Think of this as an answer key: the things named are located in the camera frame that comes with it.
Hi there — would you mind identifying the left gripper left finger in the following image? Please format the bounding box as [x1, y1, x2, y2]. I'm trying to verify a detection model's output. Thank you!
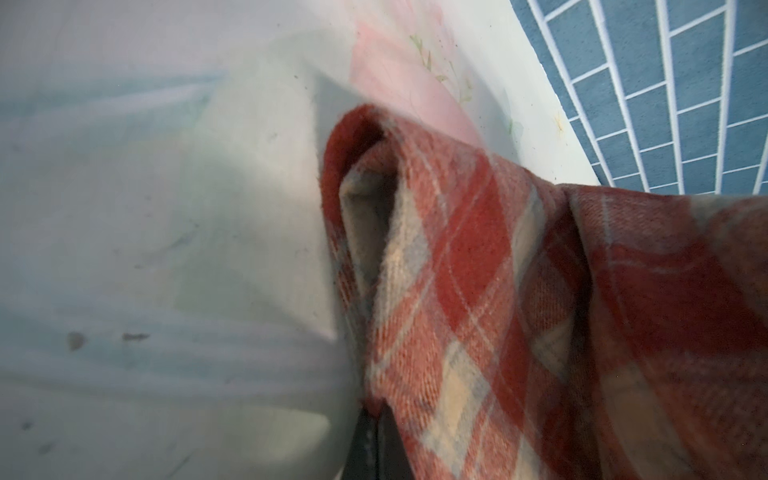
[341, 408, 379, 480]

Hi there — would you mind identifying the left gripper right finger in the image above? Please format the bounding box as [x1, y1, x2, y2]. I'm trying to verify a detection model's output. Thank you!
[377, 403, 415, 480]

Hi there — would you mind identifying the red plaid skirt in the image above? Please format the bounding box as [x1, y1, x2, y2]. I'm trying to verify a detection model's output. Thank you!
[320, 105, 767, 479]

